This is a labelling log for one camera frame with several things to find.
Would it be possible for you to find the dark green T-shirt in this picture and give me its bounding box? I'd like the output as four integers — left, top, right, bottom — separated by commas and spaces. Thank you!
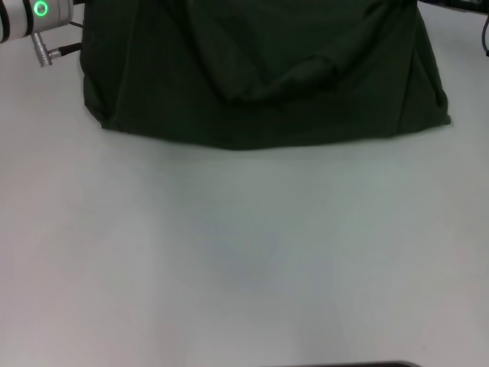
78, 0, 452, 152

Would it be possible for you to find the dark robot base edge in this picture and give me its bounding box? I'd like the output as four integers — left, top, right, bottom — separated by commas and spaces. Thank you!
263, 359, 421, 367

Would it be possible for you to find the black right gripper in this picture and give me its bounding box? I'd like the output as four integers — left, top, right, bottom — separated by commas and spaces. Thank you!
419, 0, 489, 13

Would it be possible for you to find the dark left arm cable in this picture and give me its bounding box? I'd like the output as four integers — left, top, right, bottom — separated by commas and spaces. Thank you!
31, 21, 84, 69

